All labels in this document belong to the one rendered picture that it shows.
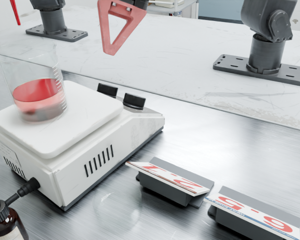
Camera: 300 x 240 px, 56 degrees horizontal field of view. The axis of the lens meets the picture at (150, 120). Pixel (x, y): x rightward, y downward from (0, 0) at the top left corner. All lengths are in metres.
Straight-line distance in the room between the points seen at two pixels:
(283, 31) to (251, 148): 0.25
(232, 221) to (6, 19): 1.90
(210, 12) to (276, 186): 3.11
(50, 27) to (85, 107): 0.57
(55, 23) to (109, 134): 0.60
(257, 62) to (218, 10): 2.79
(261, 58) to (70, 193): 0.44
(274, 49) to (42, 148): 0.46
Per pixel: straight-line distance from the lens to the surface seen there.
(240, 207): 0.32
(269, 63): 0.62
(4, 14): 2.05
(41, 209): 0.37
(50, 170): 0.31
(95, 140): 0.34
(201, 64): 0.66
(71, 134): 0.32
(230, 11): 3.35
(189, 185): 0.33
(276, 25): 0.57
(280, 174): 0.41
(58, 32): 0.90
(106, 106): 0.35
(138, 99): 0.41
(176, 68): 0.64
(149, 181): 0.35
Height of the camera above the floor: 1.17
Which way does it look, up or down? 35 degrees down
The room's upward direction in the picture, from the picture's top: 3 degrees counter-clockwise
